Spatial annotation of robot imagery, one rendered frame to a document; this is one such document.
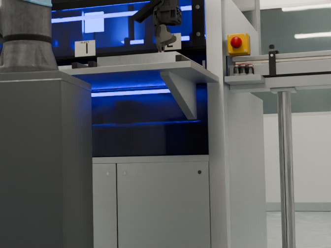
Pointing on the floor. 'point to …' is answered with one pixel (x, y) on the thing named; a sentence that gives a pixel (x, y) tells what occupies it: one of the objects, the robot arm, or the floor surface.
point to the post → (217, 125)
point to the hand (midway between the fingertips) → (159, 48)
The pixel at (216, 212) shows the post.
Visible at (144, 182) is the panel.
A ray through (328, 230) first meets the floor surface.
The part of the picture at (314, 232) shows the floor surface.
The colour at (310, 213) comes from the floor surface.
